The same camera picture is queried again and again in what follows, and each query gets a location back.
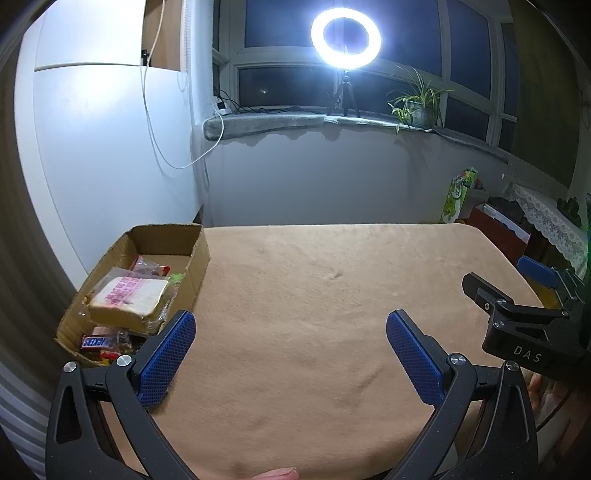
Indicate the large red box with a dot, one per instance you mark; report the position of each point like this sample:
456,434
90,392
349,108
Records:
498,235

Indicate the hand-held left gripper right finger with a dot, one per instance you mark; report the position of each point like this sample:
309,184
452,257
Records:
413,364

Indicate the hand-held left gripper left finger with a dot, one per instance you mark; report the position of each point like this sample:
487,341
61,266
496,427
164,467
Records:
168,360

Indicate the white cabinet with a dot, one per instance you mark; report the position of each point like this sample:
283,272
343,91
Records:
92,161

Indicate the dark cake packet red ends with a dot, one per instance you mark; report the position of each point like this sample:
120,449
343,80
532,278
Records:
147,266

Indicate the dark figurine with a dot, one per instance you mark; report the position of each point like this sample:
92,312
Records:
570,207

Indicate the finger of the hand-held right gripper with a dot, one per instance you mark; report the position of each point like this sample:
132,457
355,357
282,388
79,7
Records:
535,271
531,337

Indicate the white pink small packet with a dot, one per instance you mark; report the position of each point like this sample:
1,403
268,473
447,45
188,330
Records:
104,330

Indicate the black tripod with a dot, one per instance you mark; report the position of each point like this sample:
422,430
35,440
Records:
344,87

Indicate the person's right hand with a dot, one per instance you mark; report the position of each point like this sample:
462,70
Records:
542,392

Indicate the lace covered side table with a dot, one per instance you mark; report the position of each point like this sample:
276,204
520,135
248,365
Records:
549,217

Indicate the grey windowsill cover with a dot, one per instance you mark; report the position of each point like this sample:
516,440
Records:
258,124

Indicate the white power strip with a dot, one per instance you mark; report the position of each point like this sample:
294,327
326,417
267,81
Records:
223,110

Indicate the brown chocolate bar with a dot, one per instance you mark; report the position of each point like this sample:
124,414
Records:
97,342

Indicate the green snack packet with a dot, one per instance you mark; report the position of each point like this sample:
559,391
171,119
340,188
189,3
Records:
177,278

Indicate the striped grey mattress side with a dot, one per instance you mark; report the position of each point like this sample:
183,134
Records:
21,415

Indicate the potted spider plant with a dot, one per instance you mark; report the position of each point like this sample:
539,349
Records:
422,115

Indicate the brown cardboard box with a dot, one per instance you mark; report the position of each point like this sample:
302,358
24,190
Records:
157,240

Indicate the person's left hand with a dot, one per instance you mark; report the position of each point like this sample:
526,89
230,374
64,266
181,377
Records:
277,474

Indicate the green printed bag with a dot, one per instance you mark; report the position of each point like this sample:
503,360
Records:
455,198

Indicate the white window frame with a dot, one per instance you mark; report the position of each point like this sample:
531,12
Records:
445,50

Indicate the sliced bread packet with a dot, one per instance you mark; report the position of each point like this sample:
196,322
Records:
124,295

